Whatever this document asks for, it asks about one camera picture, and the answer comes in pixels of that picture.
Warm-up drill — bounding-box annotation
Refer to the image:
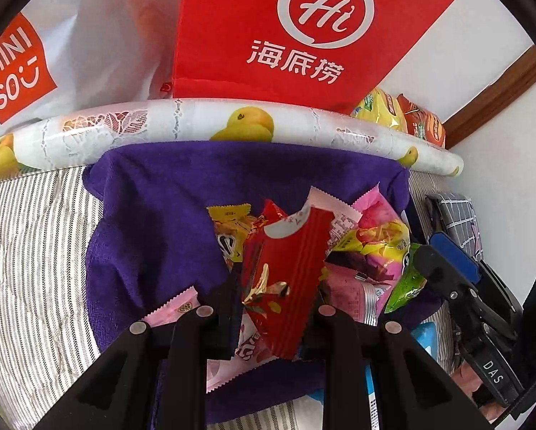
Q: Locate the yellow snack bag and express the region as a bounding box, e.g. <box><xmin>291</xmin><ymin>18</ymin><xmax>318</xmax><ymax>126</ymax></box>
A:
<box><xmin>351</xmin><ymin>87</ymin><xmax>407</xmax><ymax>133</ymax></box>

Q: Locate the person's right hand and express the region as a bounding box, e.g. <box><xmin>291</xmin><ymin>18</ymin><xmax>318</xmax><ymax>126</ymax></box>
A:
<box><xmin>451</xmin><ymin>360</ymin><xmax>497</xmax><ymax>409</ymax></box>

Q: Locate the red snack packet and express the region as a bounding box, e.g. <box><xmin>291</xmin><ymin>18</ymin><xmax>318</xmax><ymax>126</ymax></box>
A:
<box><xmin>241</xmin><ymin>199</ymin><xmax>334</xmax><ymax>361</ymax></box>

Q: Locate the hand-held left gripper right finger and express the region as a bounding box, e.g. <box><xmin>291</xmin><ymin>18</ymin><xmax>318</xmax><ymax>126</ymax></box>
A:
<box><xmin>295</xmin><ymin>296</ymin><xmax>495</xmax><ymax>430</ymax></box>

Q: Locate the yellow triangular snack packet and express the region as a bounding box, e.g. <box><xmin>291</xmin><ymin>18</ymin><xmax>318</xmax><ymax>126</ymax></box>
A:
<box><xmin>206</xmin><ymin>204</ymin><xmax>262</xmax><ymax>274</ymax></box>

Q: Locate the green triangular snack packet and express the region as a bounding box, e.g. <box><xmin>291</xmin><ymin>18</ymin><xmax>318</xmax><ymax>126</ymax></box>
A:
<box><xmin>383</xmin><ymin>243</ymin><xmax>430</xmax><ymax>314</ymax></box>

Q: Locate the brown wooden door frame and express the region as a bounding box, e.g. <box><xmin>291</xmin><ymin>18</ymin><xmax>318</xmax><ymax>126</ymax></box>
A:
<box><xmin>440</xmin><ymin>47</ymin><xmax>536</xmax><ymax>148</ymax></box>

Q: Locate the purple towel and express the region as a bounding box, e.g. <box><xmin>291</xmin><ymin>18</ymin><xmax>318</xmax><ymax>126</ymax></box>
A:
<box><xmin>82</xmin><ymin>141</ymin><xmax>443</xmax><ymax>426</ymax></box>

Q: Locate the rolled fruit print mat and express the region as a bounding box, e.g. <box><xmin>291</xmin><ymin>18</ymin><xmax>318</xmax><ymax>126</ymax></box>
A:
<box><xmin>0</xmin><ymin>99</ymin><xmax>463</xmax><ymax>184</ymax></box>

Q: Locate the striped quilted mat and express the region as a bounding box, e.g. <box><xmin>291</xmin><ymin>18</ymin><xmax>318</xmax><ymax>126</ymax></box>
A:
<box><xmin>0</xmin><ymin>168</ymin><xmax>457</xmax><ymax>430</ymax></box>

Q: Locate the orange snack bag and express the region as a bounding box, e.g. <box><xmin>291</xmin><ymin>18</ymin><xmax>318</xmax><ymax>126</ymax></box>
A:
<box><xmin>397</xmin><ymin>94</ymin><xmax>447</xmax><ymax>148</ymax></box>

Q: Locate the pink triangular snack packet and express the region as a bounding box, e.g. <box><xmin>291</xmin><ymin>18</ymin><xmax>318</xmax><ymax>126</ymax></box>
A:
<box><xmin>326</xmin><ymin>183</ymin><xmax>412</xmax><ymax>287</ymax></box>

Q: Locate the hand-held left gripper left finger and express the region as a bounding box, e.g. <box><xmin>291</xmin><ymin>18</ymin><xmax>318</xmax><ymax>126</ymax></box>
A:
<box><xmin>33</xmin><ymin>273</ymin><xmax>244</xmax><ymax>430</ymax></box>

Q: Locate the grey checked cloth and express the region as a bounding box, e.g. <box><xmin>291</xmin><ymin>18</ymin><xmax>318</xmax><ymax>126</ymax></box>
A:
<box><xmin>425</xmin><ymin>192</ymin><xmax>486</xmax><ymax>261</ymax></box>

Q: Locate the red paper bag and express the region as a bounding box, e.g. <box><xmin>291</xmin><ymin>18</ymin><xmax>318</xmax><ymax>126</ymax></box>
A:
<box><xmin>172</xmin><ymin>0</ymin><xmax>460</xmax><ymax>115</ymax></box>

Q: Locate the blue cardboard box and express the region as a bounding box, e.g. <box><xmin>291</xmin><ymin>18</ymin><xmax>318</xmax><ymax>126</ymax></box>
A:
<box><xmin>295</xmin><ymin>320</ymin><xmax>439</xmax><ymax>430</ymax></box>

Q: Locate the small pink snack packet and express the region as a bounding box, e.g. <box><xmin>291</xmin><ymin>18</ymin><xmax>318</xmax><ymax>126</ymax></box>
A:
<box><xmin>319</xmin><ymin>262</ymin><xmax>394</xmax><ymax>325</ymax></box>

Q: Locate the white plastic shopping bag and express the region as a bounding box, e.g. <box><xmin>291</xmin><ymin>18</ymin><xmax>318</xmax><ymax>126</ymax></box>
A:
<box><xmin>0</xmin><ymin>0</ymin><xmax>188</xmax><ymax>139</ymax></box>

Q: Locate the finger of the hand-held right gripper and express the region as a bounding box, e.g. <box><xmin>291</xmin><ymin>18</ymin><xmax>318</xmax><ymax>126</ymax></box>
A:
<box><xmin>413</xmin><ymin>244</ymin><xmax>479</xmax><ymax>307</ymax></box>
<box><xmin>429</xmin><ymin>232</ymin><xmax>520</xmax><ymax>323</ymax></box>

